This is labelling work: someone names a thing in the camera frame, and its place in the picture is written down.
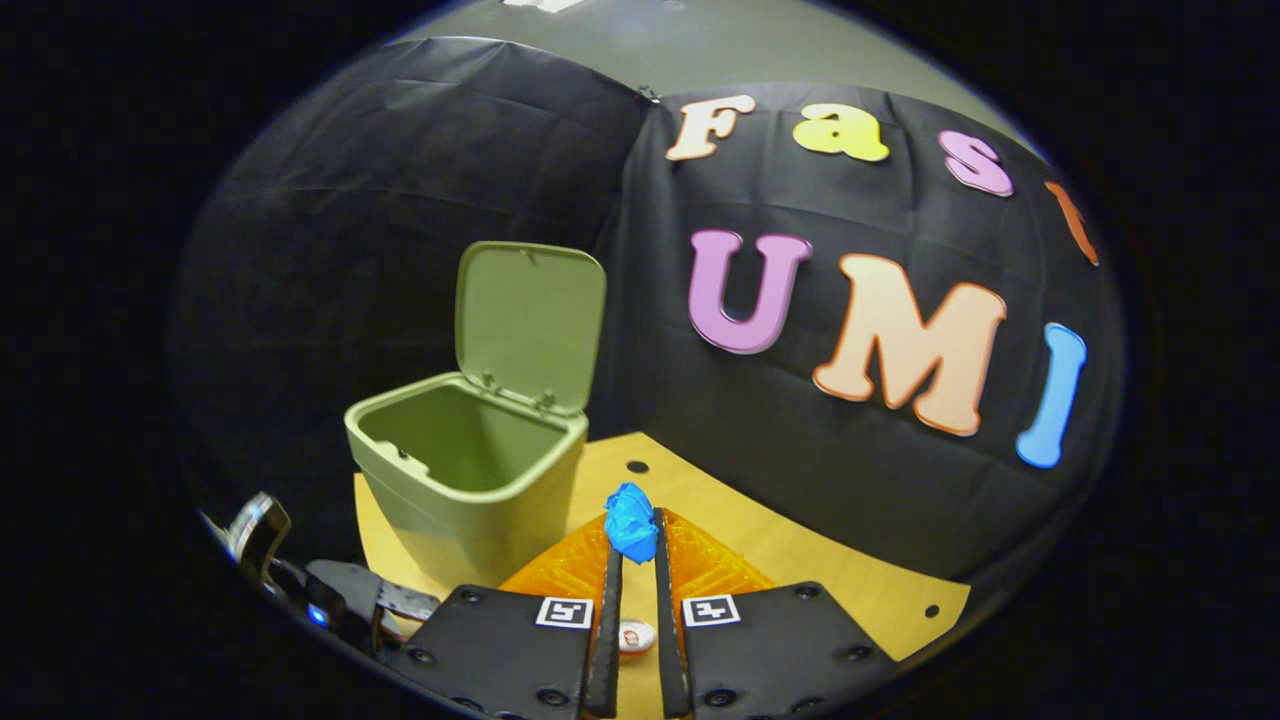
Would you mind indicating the wooden desktop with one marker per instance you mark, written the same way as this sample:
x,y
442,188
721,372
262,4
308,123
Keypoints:
x,y
800,560

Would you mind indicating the green desktop garbage bin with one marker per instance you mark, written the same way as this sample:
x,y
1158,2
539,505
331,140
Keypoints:
x,y
470,520

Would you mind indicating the blue paper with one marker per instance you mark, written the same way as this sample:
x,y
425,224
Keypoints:
x,y
632,522

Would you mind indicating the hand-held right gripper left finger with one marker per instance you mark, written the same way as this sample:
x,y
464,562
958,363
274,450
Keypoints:
x,y
610,640

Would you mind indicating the black backdrop cloth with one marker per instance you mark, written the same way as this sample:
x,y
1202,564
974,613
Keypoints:
x,y
400,250

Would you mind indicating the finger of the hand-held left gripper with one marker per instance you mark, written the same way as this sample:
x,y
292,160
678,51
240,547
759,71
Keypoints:
x,y
408,602

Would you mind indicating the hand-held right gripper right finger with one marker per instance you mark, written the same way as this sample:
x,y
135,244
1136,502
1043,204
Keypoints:
x,y
668,640

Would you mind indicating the red pop can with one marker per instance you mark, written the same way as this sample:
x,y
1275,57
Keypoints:
x,y
636,636

